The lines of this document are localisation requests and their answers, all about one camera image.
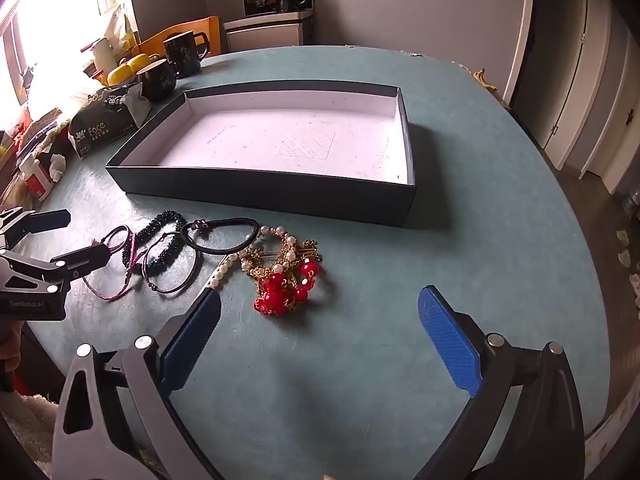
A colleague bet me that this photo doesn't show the white pitcher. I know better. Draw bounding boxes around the white pitcher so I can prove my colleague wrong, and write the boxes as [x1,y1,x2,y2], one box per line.
[80,37,121,76]

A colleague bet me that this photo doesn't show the silver bangle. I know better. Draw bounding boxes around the silver bangle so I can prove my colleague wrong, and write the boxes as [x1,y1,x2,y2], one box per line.
[145,231,199,293]

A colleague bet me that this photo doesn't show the white bottle with red label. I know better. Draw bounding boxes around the white bottle with red label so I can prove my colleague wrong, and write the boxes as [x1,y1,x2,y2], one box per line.
[19,152,56,198]

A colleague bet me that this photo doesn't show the dark shallow cardboard box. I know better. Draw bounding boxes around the dark shallow cardboard box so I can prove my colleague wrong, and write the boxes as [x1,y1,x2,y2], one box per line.
[105,80,418,231]

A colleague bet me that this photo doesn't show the pink braided cord bracelet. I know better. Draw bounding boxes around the pink braided cord bracelet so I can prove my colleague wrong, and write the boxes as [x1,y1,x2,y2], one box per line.
[82,225,143,302]

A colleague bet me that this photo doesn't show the black tissue pack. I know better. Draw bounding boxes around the black tissue pack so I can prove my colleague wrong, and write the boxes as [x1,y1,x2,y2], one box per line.
[69,84,151,160]

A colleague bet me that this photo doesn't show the round black mug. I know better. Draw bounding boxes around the round black mug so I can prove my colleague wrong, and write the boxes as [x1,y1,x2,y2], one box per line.
[136,59,177,102]

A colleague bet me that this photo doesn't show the thin black cord bracelet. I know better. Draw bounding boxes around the thin black cord bracelet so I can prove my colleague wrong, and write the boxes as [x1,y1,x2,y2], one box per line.
[141,247,186,295]

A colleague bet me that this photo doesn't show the black hair tie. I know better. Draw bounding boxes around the black hair tie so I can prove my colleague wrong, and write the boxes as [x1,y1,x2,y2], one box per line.
[181,216,259,256]

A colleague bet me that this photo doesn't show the golden chair top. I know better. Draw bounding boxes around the golden chair top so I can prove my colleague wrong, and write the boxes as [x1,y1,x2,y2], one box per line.
[472,69,498,93]

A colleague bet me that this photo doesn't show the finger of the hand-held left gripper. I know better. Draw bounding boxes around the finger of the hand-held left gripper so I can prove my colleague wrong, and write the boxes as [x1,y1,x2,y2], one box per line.
[0,207,71,252]
[0,243,111,294]

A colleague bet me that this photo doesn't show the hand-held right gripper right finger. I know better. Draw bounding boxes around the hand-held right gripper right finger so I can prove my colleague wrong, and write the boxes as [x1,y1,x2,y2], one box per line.
[415,285,586,480]

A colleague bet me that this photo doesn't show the blue beaded bracelet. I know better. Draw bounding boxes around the blue beaded bracelet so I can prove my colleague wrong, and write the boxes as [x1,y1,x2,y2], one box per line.
[122,211,188,276]

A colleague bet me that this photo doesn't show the white plastic bag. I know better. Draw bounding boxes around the white plastic bag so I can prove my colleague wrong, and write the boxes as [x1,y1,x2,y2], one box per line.
[97,2,138,51]

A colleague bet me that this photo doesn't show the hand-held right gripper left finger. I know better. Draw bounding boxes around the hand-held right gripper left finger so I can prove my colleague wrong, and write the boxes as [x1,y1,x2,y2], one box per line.
[50,287,223,480]

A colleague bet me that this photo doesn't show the red bead gold ornament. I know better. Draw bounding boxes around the red bead gold ornament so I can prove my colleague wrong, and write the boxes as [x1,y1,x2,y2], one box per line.
[247,240,323,318]

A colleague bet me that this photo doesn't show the pearl ring brooch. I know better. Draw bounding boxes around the pearl ring brooch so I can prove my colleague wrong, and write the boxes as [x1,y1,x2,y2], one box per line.
[240,225,301,273]

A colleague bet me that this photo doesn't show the pearl hair pin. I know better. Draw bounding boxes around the pearl hair pin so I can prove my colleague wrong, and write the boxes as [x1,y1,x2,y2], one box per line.
[204,252,241,291]

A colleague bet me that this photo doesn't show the tall black mug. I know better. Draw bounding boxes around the tall black mug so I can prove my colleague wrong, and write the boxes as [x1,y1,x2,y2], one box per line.
[163,31,210,78]

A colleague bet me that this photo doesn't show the yellow fruit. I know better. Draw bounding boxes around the yellow fruit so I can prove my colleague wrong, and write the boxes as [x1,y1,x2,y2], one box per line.
[106,66,138,87]

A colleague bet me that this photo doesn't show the white door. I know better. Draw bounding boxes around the white door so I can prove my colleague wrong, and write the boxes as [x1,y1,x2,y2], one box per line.
[545,0,640,193]

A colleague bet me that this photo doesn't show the water dispenser cabinet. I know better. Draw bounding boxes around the water dispenser cabinet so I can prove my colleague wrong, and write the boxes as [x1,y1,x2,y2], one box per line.
[223,0,316,53]

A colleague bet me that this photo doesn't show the wooden chair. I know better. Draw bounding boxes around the wooden chair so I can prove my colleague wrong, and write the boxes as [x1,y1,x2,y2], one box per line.
[131,16,222,61]

